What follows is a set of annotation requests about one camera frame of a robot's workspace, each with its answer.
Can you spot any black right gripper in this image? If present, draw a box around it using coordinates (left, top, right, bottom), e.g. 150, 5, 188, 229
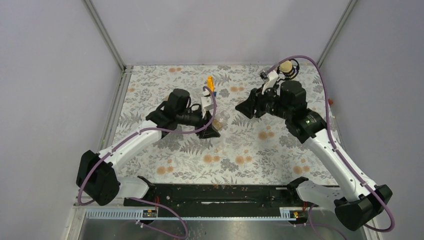
235, 83, 292, 120

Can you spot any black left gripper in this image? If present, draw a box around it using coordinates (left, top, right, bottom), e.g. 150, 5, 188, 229
177, 107, 221, 139

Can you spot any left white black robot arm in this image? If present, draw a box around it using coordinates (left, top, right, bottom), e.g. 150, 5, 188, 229
76, 86, 221, 206

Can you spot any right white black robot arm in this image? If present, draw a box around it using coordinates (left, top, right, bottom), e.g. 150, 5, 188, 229
235, 80, 393, 231

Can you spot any blue yellow toy block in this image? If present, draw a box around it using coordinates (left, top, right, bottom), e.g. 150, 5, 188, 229
206, 76, 216, 97

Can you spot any floral patterned table mat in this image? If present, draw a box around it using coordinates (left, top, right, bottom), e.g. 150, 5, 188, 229
113, 65, 336, 185

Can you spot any cream foam studio microphone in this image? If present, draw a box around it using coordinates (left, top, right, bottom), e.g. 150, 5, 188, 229
276, 59, 300, 81

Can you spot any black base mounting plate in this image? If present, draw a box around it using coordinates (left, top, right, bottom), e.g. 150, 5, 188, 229
143, 182, 311, 216

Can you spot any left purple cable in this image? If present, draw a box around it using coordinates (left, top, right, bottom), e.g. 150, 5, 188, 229
77, 86, 218, 239

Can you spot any purple cable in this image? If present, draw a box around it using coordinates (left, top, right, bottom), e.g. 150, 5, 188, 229
261, 55, 396, 240
77, 86, 218, 239

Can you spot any white slotted cable duct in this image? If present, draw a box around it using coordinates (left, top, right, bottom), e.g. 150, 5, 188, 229
84, 207, 299, 221

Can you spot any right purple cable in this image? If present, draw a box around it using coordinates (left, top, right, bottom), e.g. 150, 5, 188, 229
261, 55, 396, 240

